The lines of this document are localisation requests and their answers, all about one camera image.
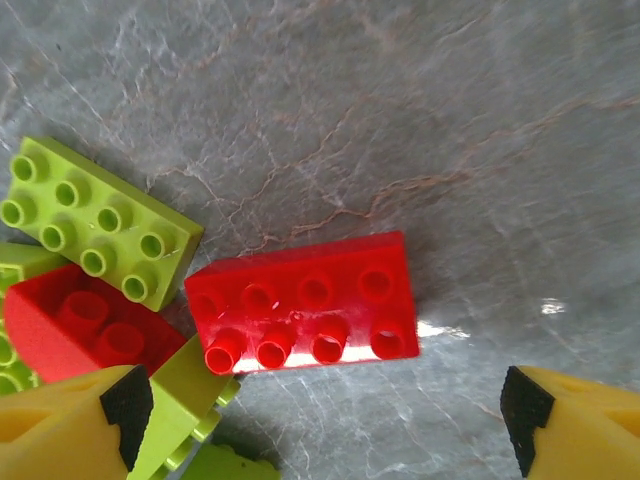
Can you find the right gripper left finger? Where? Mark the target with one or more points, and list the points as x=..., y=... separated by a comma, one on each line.
x=55, y=430

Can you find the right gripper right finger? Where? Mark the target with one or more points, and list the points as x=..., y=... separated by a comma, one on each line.
x=585, y=430

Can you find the red lego brick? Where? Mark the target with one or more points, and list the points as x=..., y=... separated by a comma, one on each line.
x=50, y=325
x=310, y=310

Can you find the green lego brick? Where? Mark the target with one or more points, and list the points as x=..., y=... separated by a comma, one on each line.
x=185, y=395
x=15, y=265
x=225, y=465
x=100, y=220

